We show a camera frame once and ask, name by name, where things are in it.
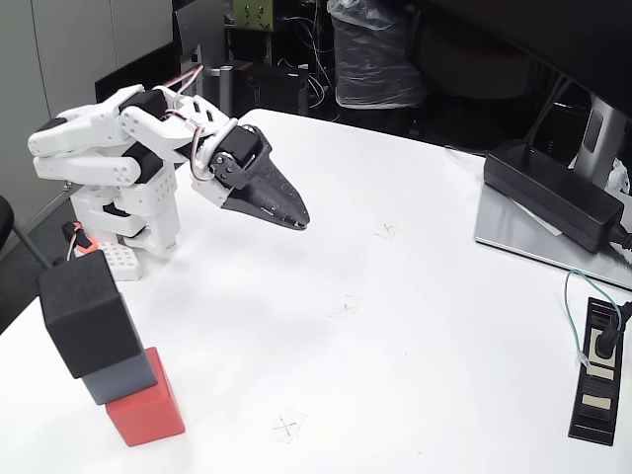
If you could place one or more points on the silver monitor stand column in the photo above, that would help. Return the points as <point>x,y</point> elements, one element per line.
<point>597,133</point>

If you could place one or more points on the black chair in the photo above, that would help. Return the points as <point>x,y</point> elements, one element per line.
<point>5,222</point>

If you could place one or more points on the black monitor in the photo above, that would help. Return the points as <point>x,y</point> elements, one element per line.
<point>543,29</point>

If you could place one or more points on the orange connector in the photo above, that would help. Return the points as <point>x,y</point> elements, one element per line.
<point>85,244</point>

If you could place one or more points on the silver post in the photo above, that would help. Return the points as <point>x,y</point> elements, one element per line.
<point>224,89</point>

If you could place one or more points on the black power adapter brick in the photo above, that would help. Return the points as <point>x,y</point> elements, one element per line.
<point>543,192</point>

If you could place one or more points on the plastic wrapped black bin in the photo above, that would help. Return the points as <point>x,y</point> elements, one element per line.
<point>370,59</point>

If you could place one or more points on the white plastic bag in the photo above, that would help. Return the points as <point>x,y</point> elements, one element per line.
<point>619,178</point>

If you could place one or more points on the black power strip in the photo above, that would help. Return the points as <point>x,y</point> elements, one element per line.
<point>592,419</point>

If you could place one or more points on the black plug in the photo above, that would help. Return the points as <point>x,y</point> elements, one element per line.
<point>603,343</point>

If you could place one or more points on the black computer case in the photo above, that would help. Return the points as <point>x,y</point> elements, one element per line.
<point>271,89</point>

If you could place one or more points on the red block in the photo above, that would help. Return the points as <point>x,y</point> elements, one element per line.
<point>148,419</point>

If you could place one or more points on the grey block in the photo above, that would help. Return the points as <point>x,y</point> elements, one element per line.
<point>123,380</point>

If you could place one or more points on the silver monitor stand base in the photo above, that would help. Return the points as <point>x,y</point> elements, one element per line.
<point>503,227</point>

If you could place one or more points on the black block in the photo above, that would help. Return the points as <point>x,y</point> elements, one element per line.
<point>89,316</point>

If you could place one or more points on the green box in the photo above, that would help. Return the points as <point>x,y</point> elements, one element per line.
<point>252,15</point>

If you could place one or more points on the white perforated table clamp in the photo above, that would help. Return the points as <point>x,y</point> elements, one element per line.
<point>126,264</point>

